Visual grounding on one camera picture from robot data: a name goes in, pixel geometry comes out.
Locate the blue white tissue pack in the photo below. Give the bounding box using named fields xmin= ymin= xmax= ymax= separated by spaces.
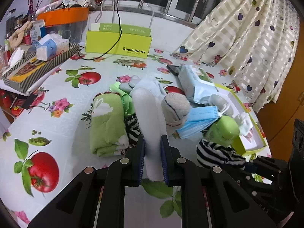
xmin=36 ymin=33 xmax=70 ymax=61

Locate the black cable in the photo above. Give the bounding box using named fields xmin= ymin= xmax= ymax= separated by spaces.
xmin=78 ymin=0 xmax=122 ymax=61

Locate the black white striped sock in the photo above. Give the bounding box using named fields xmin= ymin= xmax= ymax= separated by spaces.
xmin=196 ymin=139 xmax=246 ymax=170

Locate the white cloth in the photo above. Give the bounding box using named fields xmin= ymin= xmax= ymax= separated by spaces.
xmin=234 ymin=112 xmax=253 ymax=136

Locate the beige sock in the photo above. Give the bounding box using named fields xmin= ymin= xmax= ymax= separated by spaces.
xmin=161 ymin=93 xmax=191 ymax=128

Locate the clear lidded dark container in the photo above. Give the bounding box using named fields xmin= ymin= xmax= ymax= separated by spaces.
xmin=201 ymin=94 xmax=232 ymax=115

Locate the light green cloth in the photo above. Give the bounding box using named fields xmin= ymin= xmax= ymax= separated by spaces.
xmin=110 ymin=82 xmax=135 ymax=118

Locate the green rabbit towel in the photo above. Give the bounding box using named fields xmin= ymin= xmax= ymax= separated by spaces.
xmin=90 ymin=92 xmax=129 ymax=157

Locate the black smartphone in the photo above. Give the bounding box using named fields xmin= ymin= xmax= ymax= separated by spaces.
xmin=166 ymin=64 xmax=182 ymax=76

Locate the long white sock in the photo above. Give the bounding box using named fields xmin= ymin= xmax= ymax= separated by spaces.
xmin=132 ymin=88 xmax=166 ymax=181

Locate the striped cardboard tray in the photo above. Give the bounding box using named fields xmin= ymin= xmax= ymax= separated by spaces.
xmin=3 ymin=43 xmax=79 ymax=95

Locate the black binder clip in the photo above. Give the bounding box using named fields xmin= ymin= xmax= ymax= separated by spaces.
xmin=12 ymin=93 xmax=51 ymax=111

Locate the green plastic jar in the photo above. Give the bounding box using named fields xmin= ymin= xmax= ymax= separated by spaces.
xmin=205 ymin=116 xmax=240 ymax=147

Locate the blue face masks bundle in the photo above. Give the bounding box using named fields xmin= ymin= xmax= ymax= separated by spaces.
xmin=177 ymin=106 xmax=222 ymax=139

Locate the heart pattern curtain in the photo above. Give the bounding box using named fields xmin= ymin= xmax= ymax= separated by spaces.
xmin=176 ymin=0 xmax=300 ymax=112

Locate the green Shishangnx box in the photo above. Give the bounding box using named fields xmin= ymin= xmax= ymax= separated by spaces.
xmin=85 ymin=23 xmax=152 ymax=59

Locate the lime green tray box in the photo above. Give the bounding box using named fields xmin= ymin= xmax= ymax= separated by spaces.
xmin=215 ymin=84 xmax=267 ymax=157

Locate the orange box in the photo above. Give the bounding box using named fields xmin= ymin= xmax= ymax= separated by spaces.
xmin=37 ymin=7 xmax=89 ymax=27

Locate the wet wipes pack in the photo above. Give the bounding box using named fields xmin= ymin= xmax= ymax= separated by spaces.
xmin=178 ymin=65 xmax=218 ymax=104

